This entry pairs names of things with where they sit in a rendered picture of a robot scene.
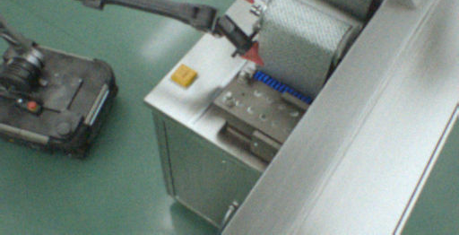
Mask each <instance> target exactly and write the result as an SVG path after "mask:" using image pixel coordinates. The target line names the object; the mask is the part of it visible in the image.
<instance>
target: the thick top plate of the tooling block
mask: <svg viewBox="0 0 459 235"><path fill-rule="evenodd" d="M239 72H240V70H239ZM239 72H238V73H237V74H236V76H235V77H233V79H232V80H231V81H230V83H228V85H227V86H226V87H225V88H224V90H223V91H222V92H221V94H220V95H218V98H216V99H215V101H214V102H213V103H212V112H213V113H215V114H217V115H218V116H219V117H222V118H224V119H226V120H227V121H228V122H230V123H231V124H233V125H234V126H237V127H239V128H241V129H242V130H243V131H245V132H247V133H249V134H250V135H253V133H254V132H255V131H256V130H257V131H258V132H261V133H262V134H264V135H267V136H268V137H269V138H272V139H273V140H274V141H276V142H277V143H279V144H281V145H284V144H285V141H287V140H288V138H289V136H290V135H291V133H292V132H293V131H294V128H295V127H296V126H297V124H298V123H299V122H300V120H301V119H302V118H303V116H304V115H305V113H304V112H303V111H302V110H299V109H297V108H294V107H293V106H291V104H288V103H287V102H285V101H283V100H281V96H282V93H281V92H278V91H276V89H273V88H272V87H270V86H268V85H266V84H265V83H262V82H261V81H259V80H257V79H256V78H255V77H252V76H251V77H250V78H248V83H246V84H241V83H238V80H237V79H238V74H239ZM228 91H231V92H233V95H234V99H235V102H234V104H233V105H230V106H228V105H226V104H224V96H225V95H226V93H227V92H228Z"/></svg>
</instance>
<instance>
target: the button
mask: <svg viewBox="0 0 459 235"><path fill-rule="evenodd" d="M196 77H197V71H195V70H194V69H192V68H190V67H188V66H187V65H184V64H182V65H180V66H179V67H178V68H177V69H176V71H174V72H173V73H172V74H171V76H170V78H171V80H173V81H175V82H176V83H179V84H181V85H182V86H185V88H186V87H187V86H188V85H189V84H190V83H191V82H192V81H193V80H194V79H195V78H196Z"/></svg>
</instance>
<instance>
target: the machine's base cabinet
mask: <svg viewBox="0 0 459 235"><path fill-rule="evenodd" d="M152 116H153V121H154V128H155V132H156V136H157V144H158V147H159V152H160V162H161V167H162V170H163V178H164V182H165V186H166V193H167V194H168V195H169V196H172V198H174V199H176V200H177V201H179V202H180V203H181V204H182V205H184V206H186V207H187V208H189V209H191V211H194V212H195V213H196V214H199V215H200V216H201V217H203V218H204V219H205V220H206V221H208V222H209V223H211V224H212V225H214V226H216V227H217V228H218V229H220V227H221V223H222V221H223V220H224V217H225V215H226V214H227V211H228V210H229V209H228V207H229V206H230V205H233V207H234V208H236V210H235V211H234V212H232V213H231V215H230V217H229V219H228V220H227V223H226V225H225V226H224V229H225V227H226V226H227V224H228V223H229V222H230V220H231V219H232V217H233V215H234V214H236V212H237V210H238V209H239V207H240V206H241V205H242V203H243V202H244V201H245V200H246V198H247V196H248V194H249V193H250V192H251V191H252V189H253V187H254V186H255V184H256V183H257V180H259V179H260V178H261V177H259V176H257V174H255V173H254V172H252V171H250V170H248V169H246V168H245V167H243V166H242V165H239V163H237V162H235V161H233V160H232V159H231V158H229V157H228V156H225V155H224V154H223V153H221V152H219V151H218V150H215V149H214V148H213V147H211V146H210V145H209V144H206V143H205V142H203V141H201V140H200V139H199V138H196V137H195V136H194V135H191V134H190V133H188V132H187V131H185V129H183V128H181V127H179V126H176V124H174V123H172V122H170V121H169V120H168V119H166V118H165V117H162V116H161V115H160V114H159V113H156V112H155V111H154V110H152Z"/></svg>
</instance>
